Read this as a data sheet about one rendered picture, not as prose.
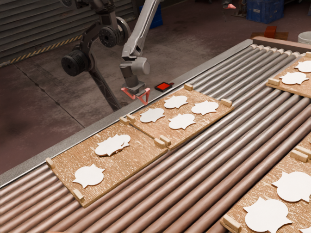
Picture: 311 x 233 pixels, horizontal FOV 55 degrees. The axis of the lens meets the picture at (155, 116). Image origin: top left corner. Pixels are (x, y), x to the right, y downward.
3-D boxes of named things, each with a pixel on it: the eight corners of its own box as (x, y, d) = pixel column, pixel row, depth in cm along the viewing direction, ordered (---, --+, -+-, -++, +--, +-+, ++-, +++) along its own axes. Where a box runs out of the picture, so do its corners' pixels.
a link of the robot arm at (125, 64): (121, 58, 130) (115, 65, 126) (135, 58, 127) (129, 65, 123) (127, 72, 134) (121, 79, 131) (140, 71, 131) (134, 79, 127)
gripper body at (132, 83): (133, 81, 140) (127, 67, 135) (146, 86, 132) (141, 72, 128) (122, 88, 137) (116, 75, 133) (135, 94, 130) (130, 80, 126)
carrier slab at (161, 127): (126, 120, 151) (125, 118, 151) (185, 88, 170) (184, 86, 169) (170, 150, 127) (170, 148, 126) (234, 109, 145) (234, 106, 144)
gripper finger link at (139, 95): (145, 97, 141) (139, 81, 135) (154, 101, 136) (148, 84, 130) (134, 105, 138) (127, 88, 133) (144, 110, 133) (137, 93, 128)
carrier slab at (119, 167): (46, 165, 132) (45, 162, 131) (122, 122, 151) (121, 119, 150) (84, 209, 107) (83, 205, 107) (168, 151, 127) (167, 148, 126)
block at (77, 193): (74, 195, 111) (71, 190, 110) (78, 193, 112) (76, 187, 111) (81, 204, 107) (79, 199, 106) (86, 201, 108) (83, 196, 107)
